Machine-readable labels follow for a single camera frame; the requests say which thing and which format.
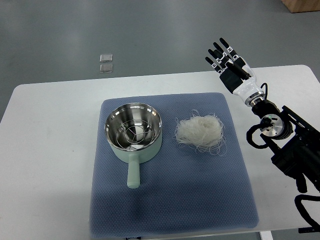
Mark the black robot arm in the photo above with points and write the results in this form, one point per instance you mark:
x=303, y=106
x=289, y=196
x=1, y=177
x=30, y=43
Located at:
x=296, y=149

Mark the blue textured table mat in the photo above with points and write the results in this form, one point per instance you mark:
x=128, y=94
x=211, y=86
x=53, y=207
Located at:
x=182, y=190

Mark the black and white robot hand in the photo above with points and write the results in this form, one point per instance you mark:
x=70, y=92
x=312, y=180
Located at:
x=235, y=73

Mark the upper grey floor plate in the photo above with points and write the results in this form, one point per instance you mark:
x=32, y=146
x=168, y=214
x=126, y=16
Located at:
x=106, y=57

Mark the wire steaming rack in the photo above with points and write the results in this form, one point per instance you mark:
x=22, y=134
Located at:
x=135, y=134

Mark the brown cardboard box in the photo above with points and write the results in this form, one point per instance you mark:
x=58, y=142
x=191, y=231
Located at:
x=302, y=6

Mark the white vermicelli noodle bundle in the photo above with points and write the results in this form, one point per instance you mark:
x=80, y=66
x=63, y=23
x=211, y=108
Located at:
x=202, y=133

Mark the white table leg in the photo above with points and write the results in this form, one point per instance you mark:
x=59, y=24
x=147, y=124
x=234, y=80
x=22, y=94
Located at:
x=266, y=235

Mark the mint green steel pot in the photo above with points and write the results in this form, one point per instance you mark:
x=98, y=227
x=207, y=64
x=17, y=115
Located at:
x=130, y=111

